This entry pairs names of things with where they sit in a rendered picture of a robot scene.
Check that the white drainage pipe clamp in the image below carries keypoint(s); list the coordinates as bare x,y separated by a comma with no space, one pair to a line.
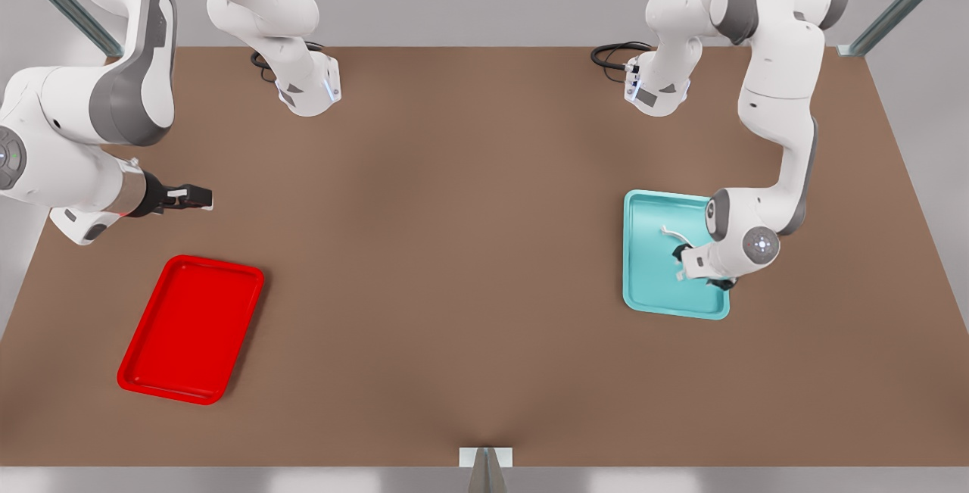
672,234

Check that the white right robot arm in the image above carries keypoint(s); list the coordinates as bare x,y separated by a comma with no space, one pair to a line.
136,76

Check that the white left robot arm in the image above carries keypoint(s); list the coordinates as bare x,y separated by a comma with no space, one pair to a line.
780,76

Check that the teal rectangular tray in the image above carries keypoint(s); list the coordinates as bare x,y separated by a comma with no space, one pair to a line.
652,281

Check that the red rectangular tray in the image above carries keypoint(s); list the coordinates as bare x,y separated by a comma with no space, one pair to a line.
191,329

